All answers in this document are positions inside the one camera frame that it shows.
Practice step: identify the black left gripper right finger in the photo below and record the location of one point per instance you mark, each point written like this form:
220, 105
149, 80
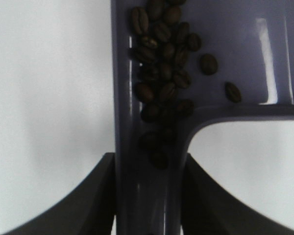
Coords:
208, 209

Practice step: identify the grey plastic dustpan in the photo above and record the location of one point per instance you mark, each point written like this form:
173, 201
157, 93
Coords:
241, 131

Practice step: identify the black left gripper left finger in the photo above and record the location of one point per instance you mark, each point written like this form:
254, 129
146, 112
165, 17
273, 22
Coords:
57, 197

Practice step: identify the pile of coffee beans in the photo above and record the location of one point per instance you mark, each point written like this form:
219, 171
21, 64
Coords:
162, 28

